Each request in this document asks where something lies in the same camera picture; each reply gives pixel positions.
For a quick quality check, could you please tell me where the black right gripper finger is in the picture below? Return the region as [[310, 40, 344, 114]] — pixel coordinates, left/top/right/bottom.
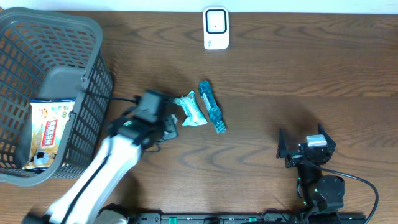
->
[[318, 124, 336, 147], [276, 129, 299, 159]]

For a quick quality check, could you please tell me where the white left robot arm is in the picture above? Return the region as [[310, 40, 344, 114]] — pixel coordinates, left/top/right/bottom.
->
[[23, 90, 178, 223]]

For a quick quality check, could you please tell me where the white barcode scanner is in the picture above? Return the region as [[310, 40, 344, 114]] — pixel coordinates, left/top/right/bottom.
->
[[203, 7, 230, 50]]

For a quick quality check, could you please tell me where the blue mouthwash bottle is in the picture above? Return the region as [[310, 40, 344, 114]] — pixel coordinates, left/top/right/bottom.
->
[[198, 80, 226, 134]]

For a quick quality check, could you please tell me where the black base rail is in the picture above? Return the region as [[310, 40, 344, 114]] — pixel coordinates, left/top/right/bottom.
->
[[128, 211, 366, 224]]

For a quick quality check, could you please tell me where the grey plastic basket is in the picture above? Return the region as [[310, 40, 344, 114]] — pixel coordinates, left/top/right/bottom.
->
[[1, 7, 113, 186]]

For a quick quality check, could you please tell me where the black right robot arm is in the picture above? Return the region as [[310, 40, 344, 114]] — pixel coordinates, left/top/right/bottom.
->
[[276, 124, 345, 222]]

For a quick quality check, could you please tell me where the yellow snack bag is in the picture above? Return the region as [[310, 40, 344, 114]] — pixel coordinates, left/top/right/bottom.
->
[[22, 99, 75, 170]]

